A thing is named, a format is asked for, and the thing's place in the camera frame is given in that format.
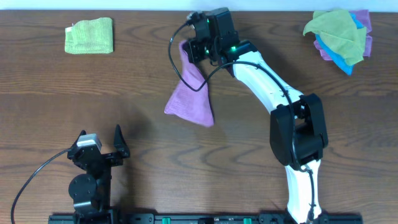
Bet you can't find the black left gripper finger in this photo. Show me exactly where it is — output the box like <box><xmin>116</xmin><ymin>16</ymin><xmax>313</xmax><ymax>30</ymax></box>
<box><xmin>73</xmin><ymin>130</ymin><xmax>86</xmax><ymax>149</ymax></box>
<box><xmin>113</xmin><ymin>124</ymin><xmax>128</xmax><ymax>153</ymax></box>

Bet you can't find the purple microfiber cloth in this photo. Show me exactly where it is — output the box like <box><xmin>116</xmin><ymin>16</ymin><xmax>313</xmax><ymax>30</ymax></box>
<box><xmin>164</xmin><ymin>40</ymin><xmax>214</xmax><ymax>128</ymax></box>
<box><xmin>313</xmin><ymin>9</ymin><xmax>373</xmax><ymax>61</ymax></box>

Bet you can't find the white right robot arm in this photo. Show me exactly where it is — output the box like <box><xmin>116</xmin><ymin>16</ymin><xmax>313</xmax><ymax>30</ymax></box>
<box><xmin>183</xmin><ymin>7</ymin><xmax>328</xmax><ymax>223</ymax></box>

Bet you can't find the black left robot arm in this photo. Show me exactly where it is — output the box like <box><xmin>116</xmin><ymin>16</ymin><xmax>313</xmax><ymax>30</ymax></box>
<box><xmin>67</xmin><ymin>125</ymin><xmax>130</xmax><ymax>223</ymax></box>

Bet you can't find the folded green microfiber cloth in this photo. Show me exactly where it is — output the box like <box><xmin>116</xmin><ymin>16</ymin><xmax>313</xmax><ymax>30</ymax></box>
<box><xmin>64</xmin><ymin>17</ymin><xmax>114</xmax><ymax>55</ymax></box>

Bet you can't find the green crumpled microfiber cloth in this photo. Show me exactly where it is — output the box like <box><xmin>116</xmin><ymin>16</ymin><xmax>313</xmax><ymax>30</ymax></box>
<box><xmin>303</xmin><ymin>9</ymin><xmax>367</xmax><ymax>65</ymax></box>

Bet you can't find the blue microfiber cloth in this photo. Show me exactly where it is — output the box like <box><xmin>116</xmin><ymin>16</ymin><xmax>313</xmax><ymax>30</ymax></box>
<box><xmin>314</xmin><ymin>10</ymin><xmax>369</xmax><ymax>76</ymax></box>

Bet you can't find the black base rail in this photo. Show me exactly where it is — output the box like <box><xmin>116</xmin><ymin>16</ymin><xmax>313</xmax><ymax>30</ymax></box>
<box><xmin>47</xmin><ymin>212</ymin><xmax>364</xmax><ymax>224</ymax></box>

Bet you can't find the black left camera cable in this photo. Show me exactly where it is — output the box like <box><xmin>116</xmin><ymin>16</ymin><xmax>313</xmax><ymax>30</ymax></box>
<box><xmin>10</xmin><ymin>148</ymin><xmax>73</xmax><ymax>224</ymax></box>

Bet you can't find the black camera cable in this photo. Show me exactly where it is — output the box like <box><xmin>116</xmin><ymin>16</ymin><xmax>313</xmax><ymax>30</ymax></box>
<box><xmin>10</xmin><ymin>148</ymin><xmax>73</xmax><ymax>224</ymax></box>
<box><xmin>167</xmin><ymin>20</ymin><xmax>317</xmax><ymax>218</ymax></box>

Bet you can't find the black right camera cable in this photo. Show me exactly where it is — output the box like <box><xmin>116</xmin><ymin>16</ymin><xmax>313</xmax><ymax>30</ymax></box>
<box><xmin>167</xmin><ymin>20</ymin><xmax>317</xmax><ymax>218</ymax></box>

